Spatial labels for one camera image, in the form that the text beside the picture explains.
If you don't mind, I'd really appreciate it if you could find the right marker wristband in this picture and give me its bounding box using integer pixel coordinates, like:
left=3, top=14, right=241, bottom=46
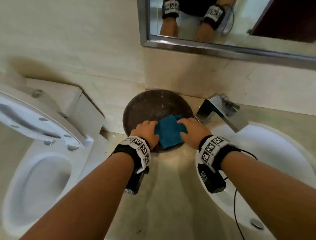
left=195, top=135, right=241, bottom=172

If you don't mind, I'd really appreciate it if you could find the teal cleaning cloth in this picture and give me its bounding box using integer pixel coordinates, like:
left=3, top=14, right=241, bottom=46
left=155, top=114, right=188, bottom=150

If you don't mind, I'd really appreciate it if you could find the beige marble sink countertop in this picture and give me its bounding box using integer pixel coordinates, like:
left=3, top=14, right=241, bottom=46
left=103, top=95, right=316, bottom=240

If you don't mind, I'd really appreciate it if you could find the white ceramic sink basin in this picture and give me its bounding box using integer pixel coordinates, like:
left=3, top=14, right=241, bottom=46
left=195, top=121, right=316, bottom=240

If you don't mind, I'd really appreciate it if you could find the person's left hand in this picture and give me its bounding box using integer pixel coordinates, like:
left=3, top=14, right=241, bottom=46
left=130, top=120, right=160, bottom=150

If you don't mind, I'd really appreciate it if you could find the chrome faucet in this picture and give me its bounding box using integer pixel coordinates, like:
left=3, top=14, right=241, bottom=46
left=195, top=94, right=249, bottom=133

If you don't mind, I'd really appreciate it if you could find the person's right hand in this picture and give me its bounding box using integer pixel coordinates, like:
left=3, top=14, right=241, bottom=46
left=176, top=117, right=213, bottom=150

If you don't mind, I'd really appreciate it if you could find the chrome sink drain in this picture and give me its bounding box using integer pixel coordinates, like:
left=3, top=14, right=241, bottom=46
left=251, top=218, right=265, bottom=230

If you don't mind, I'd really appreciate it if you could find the steel framed mirror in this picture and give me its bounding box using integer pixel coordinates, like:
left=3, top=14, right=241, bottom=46
left=137, top=0, right=316, bottom=71

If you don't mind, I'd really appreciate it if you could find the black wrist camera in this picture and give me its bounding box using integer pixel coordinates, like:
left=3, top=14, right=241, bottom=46
left=197, top=163, right=227, bottom=194
left=124, top=166, right=150, bottom=195

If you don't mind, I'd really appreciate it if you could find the round dark brown tray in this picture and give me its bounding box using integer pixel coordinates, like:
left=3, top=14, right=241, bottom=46
left=122, top=89, right=194, bottom=153

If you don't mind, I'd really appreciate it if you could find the white toilet tank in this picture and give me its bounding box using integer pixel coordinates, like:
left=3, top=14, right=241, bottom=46
left=24, top=78, right=105, bottom=135

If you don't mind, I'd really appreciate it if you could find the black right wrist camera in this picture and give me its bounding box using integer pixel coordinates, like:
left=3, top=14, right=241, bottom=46
left=197, top=163, right=227, bottom=194

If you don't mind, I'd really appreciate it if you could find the left marker wristband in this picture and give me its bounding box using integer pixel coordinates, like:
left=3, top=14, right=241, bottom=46
left=112, top=136, right=151, bottom=175

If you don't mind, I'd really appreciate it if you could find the marker wristband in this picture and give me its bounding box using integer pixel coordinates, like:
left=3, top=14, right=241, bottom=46
left=112, top=136, right=151, bottom=175
left=195, top=135, right=241, bottom=172

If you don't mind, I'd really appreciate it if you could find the white toilet bowl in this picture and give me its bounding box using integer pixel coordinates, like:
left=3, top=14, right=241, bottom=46
left=1, top=133, right=109, bottom=238

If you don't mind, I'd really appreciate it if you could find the person's left forearm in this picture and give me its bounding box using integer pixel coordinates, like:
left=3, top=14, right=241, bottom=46
left=21, top=152, right=135, bottom=240

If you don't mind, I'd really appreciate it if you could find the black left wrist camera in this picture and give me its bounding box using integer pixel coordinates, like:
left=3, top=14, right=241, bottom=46
left=124, top=166, right=150, bottom=195

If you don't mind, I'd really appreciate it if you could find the black cable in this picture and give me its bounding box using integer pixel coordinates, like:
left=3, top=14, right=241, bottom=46
left=220, top=148, right=258, bottom=240

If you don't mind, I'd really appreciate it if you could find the white toilet seat lid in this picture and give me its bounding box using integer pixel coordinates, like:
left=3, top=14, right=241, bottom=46
left=0, top=84, right=87, bottom=149

